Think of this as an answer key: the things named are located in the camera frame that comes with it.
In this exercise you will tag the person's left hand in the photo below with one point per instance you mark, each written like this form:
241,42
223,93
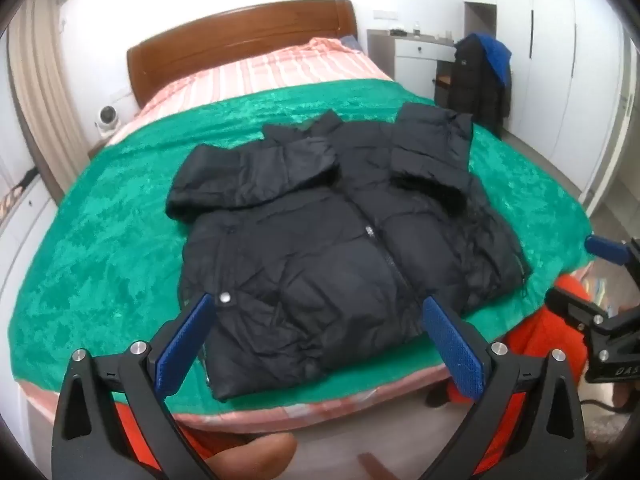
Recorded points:
255,455

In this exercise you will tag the white desk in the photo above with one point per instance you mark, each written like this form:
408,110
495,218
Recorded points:
415,52

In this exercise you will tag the white wall socket plate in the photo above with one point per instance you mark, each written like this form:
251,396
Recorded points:
385,15

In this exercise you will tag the black hanging jacket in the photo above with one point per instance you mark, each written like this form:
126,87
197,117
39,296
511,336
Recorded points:
475,85

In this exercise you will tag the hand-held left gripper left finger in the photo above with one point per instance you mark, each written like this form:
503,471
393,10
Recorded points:
182,345

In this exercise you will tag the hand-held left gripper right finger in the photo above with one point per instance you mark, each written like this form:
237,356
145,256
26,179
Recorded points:
452,350

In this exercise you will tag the green patterned blanket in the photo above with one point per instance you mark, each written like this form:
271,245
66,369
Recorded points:
110,240

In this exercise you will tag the white round camera device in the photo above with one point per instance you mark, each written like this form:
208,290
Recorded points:
106,120

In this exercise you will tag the person's orange clothing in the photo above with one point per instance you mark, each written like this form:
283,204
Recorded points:
540,345

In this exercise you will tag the white low cabinet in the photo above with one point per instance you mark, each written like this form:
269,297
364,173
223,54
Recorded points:
20,240

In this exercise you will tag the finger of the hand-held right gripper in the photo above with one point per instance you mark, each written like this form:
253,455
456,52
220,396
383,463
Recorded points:
575,305
606,250

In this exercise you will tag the wooden chair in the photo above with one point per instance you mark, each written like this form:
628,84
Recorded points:
442,80

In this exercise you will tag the wooden headboard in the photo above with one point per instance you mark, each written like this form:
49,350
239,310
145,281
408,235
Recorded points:
225,35

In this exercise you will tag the black puffer jacket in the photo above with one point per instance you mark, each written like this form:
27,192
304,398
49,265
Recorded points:
320,240

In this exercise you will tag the blue garment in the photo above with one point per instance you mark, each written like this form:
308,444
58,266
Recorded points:
497,57

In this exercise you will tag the white wardrobe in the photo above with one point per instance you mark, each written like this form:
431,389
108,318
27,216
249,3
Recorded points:
560,60

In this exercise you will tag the beige curtain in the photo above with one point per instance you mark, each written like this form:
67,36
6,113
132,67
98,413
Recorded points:
40,75

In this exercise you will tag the grey pillow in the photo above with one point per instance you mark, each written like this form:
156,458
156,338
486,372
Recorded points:
352,44

